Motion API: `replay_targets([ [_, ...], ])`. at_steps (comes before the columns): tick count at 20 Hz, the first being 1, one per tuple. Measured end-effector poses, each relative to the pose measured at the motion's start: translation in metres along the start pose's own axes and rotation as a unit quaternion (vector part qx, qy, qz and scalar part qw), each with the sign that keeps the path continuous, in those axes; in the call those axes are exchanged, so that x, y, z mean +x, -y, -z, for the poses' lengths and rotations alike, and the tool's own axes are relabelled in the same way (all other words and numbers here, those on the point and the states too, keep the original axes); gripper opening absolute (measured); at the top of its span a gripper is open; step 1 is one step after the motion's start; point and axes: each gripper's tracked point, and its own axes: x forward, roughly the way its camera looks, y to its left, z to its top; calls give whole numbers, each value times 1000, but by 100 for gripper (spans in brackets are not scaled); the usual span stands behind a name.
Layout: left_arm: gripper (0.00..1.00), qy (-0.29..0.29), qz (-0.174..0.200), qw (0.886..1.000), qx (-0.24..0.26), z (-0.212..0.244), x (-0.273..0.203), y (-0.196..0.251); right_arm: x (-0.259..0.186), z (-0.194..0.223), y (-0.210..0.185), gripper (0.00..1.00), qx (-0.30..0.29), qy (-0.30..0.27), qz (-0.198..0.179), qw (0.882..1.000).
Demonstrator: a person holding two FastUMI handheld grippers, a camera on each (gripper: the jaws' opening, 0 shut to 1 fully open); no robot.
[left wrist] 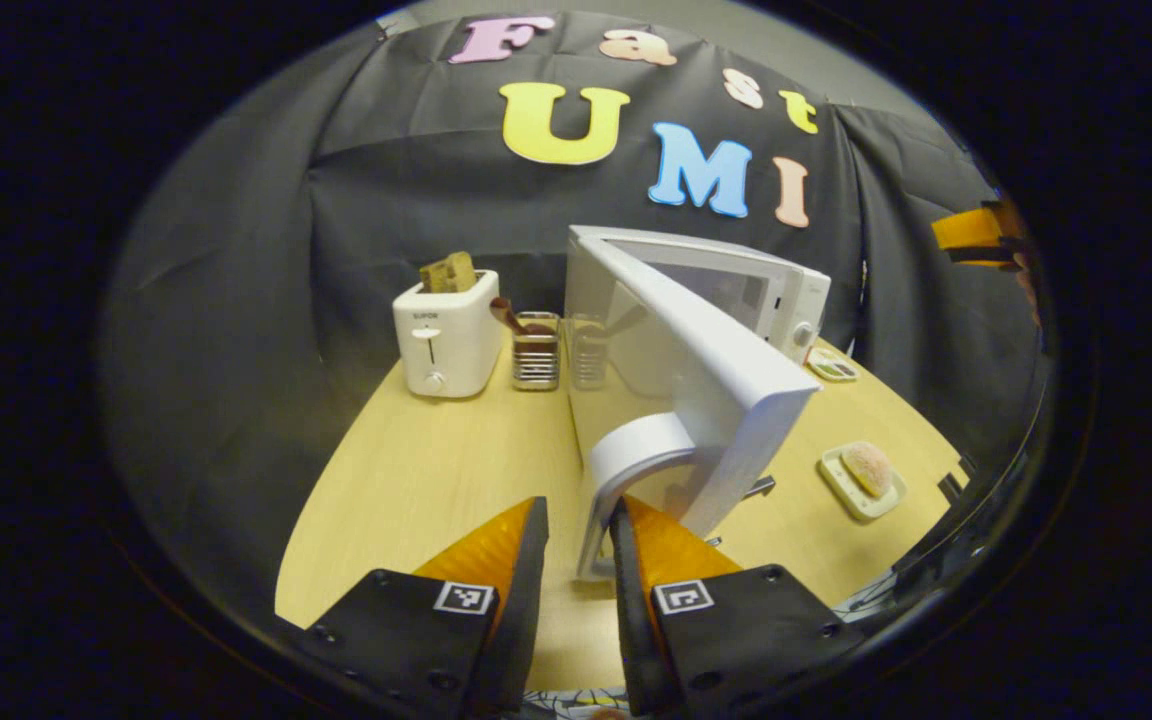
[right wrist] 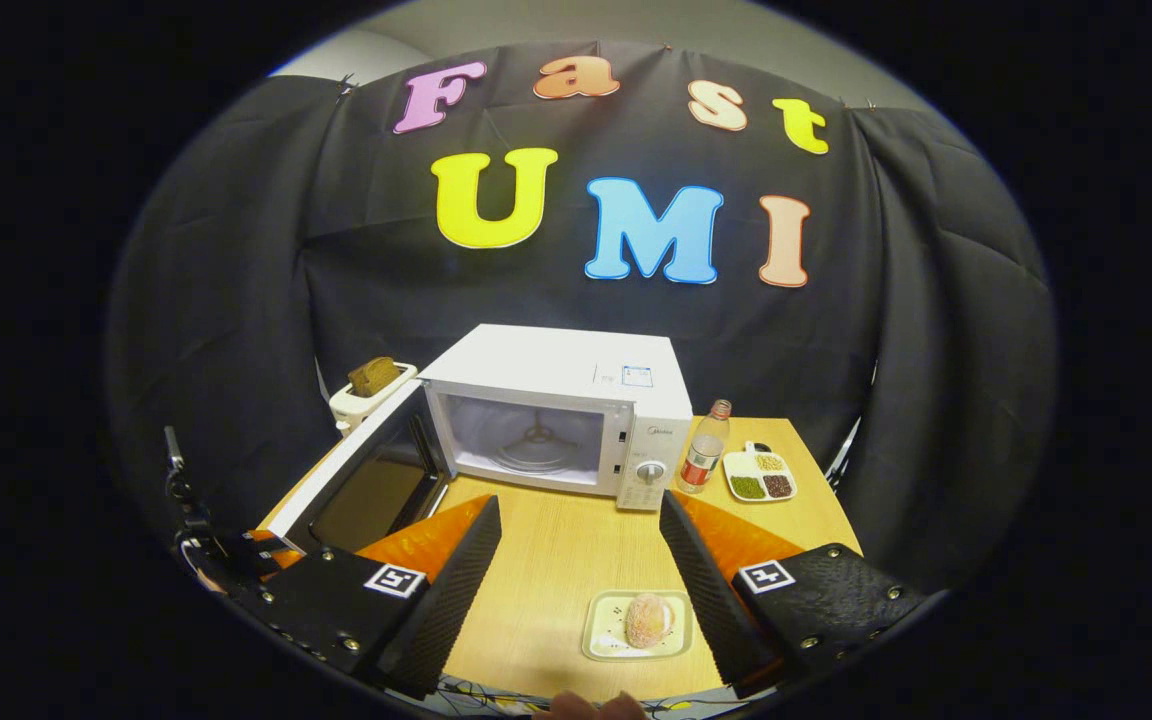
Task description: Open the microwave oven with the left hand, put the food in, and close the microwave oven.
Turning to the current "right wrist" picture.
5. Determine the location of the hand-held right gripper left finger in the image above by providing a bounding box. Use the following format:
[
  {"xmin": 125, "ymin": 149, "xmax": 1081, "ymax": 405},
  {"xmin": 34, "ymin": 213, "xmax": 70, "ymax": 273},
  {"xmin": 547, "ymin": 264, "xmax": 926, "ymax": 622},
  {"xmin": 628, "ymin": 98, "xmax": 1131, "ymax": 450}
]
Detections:
[{"xmin": 234, "ymin": 494, "xmax": 503, "ymax": 701}]

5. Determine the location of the round sesame bread bun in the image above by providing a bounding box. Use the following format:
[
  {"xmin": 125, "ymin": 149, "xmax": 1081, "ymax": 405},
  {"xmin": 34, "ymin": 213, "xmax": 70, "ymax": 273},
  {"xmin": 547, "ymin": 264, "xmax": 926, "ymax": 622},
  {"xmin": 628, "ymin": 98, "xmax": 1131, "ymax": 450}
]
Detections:
[{"xmin": 623, "ymin": 592, "xmax": 678, "ymax": 650}]

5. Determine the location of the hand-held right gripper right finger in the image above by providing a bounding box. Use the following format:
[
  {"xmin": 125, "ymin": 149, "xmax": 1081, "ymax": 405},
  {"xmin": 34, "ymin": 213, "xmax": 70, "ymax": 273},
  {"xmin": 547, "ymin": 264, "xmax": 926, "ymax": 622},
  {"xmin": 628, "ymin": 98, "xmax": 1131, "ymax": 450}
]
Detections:
[{"xmin": 658, "ymin": 489, "xmax": 929, "ymax": 701}]

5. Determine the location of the white divided plate of beans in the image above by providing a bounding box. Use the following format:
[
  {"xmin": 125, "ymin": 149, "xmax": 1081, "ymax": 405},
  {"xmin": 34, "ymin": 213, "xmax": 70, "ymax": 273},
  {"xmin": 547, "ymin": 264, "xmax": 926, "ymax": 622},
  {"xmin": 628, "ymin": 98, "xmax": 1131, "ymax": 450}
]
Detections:
[{"xmin": 722, "ymin": 449, "xmax": 799, "ymax": 504}]

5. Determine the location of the small white dotted tray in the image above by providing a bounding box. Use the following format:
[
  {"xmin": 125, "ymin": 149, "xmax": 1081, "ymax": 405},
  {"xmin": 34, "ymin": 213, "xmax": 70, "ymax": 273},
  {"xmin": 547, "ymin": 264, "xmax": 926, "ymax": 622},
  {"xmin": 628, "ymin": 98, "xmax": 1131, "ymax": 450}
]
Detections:
[{"xmin": 580, "ymin": 589, "xmax": 695, "ymax": 663}]

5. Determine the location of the glass turntable plate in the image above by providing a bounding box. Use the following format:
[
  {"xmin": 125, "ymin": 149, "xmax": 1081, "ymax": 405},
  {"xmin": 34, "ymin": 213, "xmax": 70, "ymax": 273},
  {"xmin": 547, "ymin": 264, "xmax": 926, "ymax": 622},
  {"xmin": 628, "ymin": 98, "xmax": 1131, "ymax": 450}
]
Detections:
[{"xmin": 489, "ymin": 424, "xmax": 589, "ymax": 477}]

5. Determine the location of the white microwave oven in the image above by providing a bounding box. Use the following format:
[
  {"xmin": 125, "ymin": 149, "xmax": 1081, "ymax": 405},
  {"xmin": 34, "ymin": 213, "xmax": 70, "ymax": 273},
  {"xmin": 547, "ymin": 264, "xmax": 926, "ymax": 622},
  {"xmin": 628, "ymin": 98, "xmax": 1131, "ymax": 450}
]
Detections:
[{"xmin": 266, "ymin": 323, "xmax": 695, "ymax": 557}]

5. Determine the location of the clear bottle with red label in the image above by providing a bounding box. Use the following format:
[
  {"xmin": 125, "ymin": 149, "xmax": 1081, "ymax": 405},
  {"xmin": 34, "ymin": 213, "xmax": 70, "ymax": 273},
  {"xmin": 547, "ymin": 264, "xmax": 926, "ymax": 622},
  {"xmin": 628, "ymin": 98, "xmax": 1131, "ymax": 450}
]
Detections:
[{"xmin": 677, "ymin": 399, "xmax": 733, "ymax": 495}]

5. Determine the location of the white toaster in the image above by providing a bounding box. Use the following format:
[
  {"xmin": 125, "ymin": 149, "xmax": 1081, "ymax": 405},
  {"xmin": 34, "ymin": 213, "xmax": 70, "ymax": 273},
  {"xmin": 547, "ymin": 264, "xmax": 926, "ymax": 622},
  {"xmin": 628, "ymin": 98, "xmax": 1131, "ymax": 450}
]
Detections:
[{"xmin": 328, "ymin": 362, "xmax": 420, "ymax": 438}]

